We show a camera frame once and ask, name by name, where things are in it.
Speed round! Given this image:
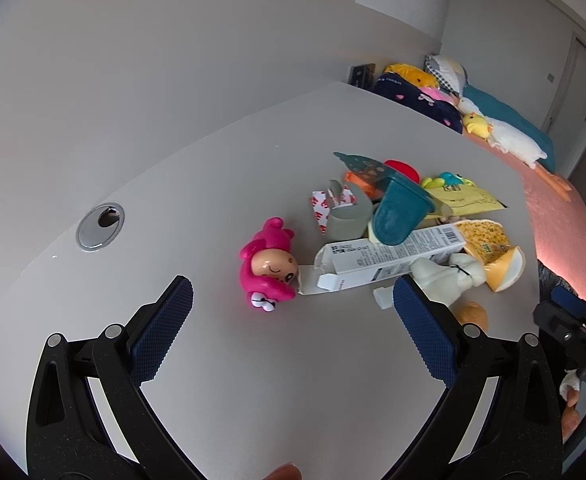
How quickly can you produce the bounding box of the yellow duck plush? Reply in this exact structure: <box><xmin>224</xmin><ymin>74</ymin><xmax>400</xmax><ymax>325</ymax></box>
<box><xmin>462</xmin><ymin>114</ymin><xmax>490</xmax><ymax>137</ymax></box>

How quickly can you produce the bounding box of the pink toy figure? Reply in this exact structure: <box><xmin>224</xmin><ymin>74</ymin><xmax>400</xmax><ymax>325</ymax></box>
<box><xmin>238</xmin><ymin>217</ymin><xmax>301</xmax><ymax>313</ymax></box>

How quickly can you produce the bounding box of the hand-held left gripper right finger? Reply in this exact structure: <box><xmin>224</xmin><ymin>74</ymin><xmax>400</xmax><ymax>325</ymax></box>
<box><xmin>380</xmin><ymin>275</ymin><xmax>566</xmax><ymax>480</ymax></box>

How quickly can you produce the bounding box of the white plush toy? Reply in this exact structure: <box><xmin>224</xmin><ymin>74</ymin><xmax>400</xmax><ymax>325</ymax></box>
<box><xmin>410</xmin><ymin>253</ymin><xmax>488</xmax><ymax>306</ymax></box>

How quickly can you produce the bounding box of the navy patterned clothing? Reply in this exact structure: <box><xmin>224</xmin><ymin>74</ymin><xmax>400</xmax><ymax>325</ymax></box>
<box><xmin>373</xmin><ymin>74</ymin><xmax>464</xmax><ymax>133</ymax></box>

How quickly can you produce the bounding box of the bed with pink sheet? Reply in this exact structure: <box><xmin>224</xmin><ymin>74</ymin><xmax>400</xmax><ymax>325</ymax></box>
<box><xmin>463</xmin><ymin>130</ymin><xmax>586</xmax><ymax>291</ymax></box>

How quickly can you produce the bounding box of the pink garment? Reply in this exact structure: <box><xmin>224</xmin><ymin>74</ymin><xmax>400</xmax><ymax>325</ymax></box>
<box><xmin>418</xmin><ymin>87</ymin><xmax>456</xmax><ymax>106</ymax></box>

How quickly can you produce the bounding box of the red toy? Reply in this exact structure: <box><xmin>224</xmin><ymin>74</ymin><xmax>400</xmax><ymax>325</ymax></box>
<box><xmin>383</xmin><ymin>160</ymin><xmax>421</xmax><ymax>184</ymax></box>

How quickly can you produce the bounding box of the patchwork pillow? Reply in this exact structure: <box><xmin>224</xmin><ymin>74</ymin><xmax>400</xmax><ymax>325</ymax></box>
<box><xmin>424</xmin><ymin>55</ymin><xmax>468</xmax><ymax>96</ymax></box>

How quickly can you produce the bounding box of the teal pillow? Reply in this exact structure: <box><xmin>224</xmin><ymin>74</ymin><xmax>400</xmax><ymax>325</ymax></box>
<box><xmin>463</xmin><ymin>84</ymin><xmax>556</xmax><ymax>173</ymax></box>

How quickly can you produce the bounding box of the yellow plush toy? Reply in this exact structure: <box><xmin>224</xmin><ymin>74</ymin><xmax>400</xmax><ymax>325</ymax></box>
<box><xmin>384</xmin><ymin>63</ymin><xmax>439</xmax><ymax>88</ymax></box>

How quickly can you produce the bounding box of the orange toy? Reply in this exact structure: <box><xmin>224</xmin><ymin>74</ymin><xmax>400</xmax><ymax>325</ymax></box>
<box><xmin>344</xmin><ymin>171</ymin><xmax>386</xmax><ymax>198</ymax></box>

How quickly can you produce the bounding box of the teal plastic cup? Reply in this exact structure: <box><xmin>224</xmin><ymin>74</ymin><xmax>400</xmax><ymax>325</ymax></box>
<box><xmin>373</xmin><ymin>172</ymin><xmax>436</xmax><ymax>246</ymax></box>

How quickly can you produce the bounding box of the white goose plush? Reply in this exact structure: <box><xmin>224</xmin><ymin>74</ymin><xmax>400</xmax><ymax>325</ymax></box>
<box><xmin>458</xmin><ymin>97</ymin><xmax>572</xmax><ymax>203</ymax></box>

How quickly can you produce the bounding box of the black box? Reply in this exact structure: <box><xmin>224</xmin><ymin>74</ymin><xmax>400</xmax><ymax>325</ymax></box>
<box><xmin>347</xmin><ymin>62</ymin><xmax>377</xmax><ymax>90</ymax></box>

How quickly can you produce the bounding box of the person's left hand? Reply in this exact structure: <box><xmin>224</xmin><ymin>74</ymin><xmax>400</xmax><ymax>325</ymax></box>
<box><xmin>265</xmin><ymin>463</ymin><xmax>303</xmax><ymax>480</ymax></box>

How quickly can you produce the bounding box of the orange plush ball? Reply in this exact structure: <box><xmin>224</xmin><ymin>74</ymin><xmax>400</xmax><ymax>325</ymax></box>
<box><xmin>453</xmin><ymin>301</ymin><xmax>488</xmax><ymax>332</ymax></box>

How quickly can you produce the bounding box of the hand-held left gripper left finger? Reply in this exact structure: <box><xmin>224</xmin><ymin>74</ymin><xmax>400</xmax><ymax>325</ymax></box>
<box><xmin>26</xmin><ymin>275</ymin><xmax>209</xmax><ymax>480</ymax></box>

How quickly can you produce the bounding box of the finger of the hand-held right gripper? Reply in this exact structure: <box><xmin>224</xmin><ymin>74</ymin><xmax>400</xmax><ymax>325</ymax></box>
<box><xmin>533</xmin><ymin>287</ymin><xmax>586</xmax><ymax>348</ymax></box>

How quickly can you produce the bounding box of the white carton box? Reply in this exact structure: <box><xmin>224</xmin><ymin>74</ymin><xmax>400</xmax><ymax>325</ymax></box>
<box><xmin>298</xmin><ymin>224</ymin><xmax>468</xmax><ymax>296</ymax></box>

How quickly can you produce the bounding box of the silver cable grommet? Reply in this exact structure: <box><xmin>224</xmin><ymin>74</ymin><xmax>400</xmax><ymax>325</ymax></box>
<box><xmin>76</xmin><ymin>202</ymin><xmax>125</xmax><ymax>251</ymax></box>

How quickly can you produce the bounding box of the green frog toy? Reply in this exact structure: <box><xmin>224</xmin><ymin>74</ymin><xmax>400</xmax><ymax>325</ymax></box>
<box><xmin>420</xmin><ymin>172</ymin><xmax>474</xmax><ymax>191</ymax></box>

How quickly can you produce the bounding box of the person's right hand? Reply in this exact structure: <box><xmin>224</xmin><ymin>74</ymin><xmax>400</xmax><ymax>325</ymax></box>
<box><xmin>559</xmin><ymin>367</ymin><xmax>584</xmax><ymax>441</ymax></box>

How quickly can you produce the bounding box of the yellow corn-print snack packet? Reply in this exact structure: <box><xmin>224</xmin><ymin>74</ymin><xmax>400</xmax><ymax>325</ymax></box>
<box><xmin>453</xmin><ymin>218</ymin><xmax>526</xmax><ymax>294</ymax></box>

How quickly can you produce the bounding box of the patterned white wrapper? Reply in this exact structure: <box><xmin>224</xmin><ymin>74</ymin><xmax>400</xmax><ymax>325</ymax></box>
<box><xmin>309</xmin><ymin>187</ymin><xmax>359</xmax><ymax>236</ymax></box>

